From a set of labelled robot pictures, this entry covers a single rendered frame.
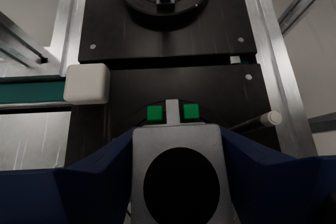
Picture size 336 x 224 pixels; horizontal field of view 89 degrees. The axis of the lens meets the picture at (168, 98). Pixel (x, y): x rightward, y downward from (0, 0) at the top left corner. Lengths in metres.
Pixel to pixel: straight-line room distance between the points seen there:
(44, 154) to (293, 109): 0.34
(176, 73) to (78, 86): 0.12
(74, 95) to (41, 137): 0.12
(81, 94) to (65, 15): 0.15
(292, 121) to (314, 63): 0.22
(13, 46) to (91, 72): 0.09
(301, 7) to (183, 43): 0.18
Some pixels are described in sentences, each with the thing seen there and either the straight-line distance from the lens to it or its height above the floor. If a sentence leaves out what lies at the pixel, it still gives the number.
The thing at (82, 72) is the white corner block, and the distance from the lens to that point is 0.22.
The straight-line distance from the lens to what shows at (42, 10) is 0.52.
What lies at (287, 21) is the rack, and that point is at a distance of 0.35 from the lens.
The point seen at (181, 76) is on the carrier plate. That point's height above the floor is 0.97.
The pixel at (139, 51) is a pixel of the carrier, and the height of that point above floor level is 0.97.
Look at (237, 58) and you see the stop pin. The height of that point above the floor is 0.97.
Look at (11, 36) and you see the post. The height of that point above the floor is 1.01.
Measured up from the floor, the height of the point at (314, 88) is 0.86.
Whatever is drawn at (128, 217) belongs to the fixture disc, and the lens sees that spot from 0.19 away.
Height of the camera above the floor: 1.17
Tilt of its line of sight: 72 degrees down
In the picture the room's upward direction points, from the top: 1 degrees counter-clockwise
